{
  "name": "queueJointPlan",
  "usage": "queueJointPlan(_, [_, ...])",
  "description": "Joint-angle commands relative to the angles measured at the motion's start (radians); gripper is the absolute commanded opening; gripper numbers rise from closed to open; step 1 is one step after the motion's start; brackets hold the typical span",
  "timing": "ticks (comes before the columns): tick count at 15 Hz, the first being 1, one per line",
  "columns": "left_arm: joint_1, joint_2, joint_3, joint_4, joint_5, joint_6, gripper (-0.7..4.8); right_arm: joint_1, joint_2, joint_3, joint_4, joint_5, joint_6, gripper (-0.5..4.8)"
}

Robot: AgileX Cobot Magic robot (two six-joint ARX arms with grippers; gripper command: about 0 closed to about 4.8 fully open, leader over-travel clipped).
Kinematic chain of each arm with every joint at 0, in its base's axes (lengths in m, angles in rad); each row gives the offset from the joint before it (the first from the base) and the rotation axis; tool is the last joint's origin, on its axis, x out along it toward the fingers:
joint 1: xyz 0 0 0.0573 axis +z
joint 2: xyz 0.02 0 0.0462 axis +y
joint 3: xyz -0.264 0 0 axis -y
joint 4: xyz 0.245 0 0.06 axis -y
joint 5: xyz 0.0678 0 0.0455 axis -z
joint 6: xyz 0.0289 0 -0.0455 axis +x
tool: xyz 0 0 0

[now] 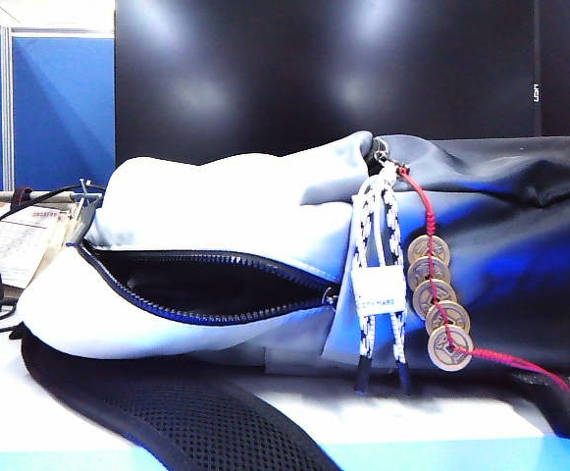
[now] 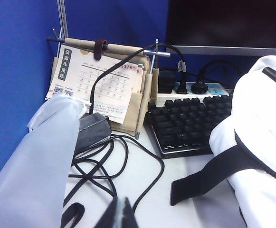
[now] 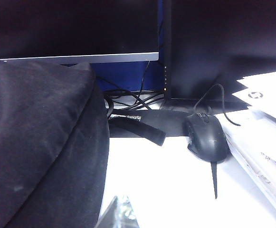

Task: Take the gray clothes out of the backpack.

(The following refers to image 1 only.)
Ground black monitor with vertical logo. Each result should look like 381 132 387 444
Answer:
539 0 570 138

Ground large black computer monitor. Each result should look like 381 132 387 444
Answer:
115 0 541 168

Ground aluminium partition post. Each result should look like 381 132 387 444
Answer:
0 26 15 192

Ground white and black backpack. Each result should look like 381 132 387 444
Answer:
9 130 570 471

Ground red braided charm cord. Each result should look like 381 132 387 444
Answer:
395 165 570 393

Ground brass Chinese coin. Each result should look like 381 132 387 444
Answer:
424 299 472 340
406 255 452 291
427 325 475 372
411 278 458 321
406 234 452 269

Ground white paper scroll calendar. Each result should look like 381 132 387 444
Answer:
0 188 87 290

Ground white black braided zipper cord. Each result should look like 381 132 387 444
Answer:
351 159 413 396

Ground black cable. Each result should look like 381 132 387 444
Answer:
0 183 105 269

